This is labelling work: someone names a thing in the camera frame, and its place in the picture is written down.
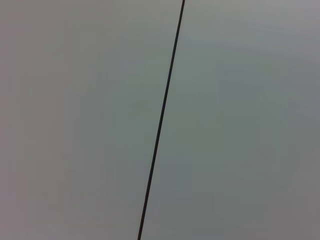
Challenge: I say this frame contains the thin dark wall strip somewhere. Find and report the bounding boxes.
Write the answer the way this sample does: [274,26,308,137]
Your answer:
[136,0,186,240]

